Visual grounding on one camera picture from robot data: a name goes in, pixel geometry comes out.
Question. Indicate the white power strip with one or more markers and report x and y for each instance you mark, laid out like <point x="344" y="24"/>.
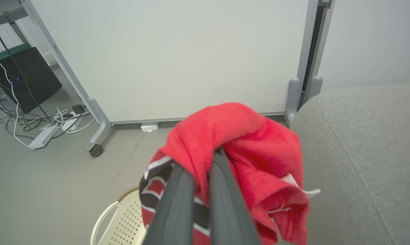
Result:
<point x="43" y="136"/>

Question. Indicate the black caster wheel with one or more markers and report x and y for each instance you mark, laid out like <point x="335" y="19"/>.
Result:
<point x="96" y="150"/>

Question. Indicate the red basketball jersey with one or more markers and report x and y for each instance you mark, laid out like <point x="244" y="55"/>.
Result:
<point x="252" y="146"/>

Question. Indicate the black computer case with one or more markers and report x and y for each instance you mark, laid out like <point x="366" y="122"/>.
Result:
<point x="24" y="80"/>

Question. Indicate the grey partition post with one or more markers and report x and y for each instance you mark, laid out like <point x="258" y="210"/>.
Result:
<point x="319" y="61"/>
<point x="302" y="68"/>

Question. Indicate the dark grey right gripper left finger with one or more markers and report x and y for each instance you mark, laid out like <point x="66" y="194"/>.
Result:
<point x="177" y="211"/>

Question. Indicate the grey fabric sofa seat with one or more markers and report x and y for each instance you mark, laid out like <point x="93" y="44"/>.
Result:
<point x="368" y="163"/>

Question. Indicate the grey partition leg with foot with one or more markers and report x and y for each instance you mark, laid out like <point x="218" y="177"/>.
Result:
<point x="96" y="122"/>

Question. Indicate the small white power adapter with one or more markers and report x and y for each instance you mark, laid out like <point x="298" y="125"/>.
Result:
<point x="149" y="127"/>

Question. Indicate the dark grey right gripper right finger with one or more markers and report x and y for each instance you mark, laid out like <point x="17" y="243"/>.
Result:
<point x="225" y="204"/>

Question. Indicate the wide white partition panel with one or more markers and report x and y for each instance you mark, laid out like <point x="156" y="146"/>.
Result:
<point x="174" y="58"/>

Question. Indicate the cream perforated laundry basket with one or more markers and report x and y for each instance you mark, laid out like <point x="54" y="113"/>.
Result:
<point x="123" y="221"/>

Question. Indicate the small black power adapter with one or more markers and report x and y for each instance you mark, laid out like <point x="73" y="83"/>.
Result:
<point x="78" y="109"/>

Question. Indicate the grey metal table frame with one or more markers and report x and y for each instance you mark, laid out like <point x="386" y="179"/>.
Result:
<point x="4" y="17"/>

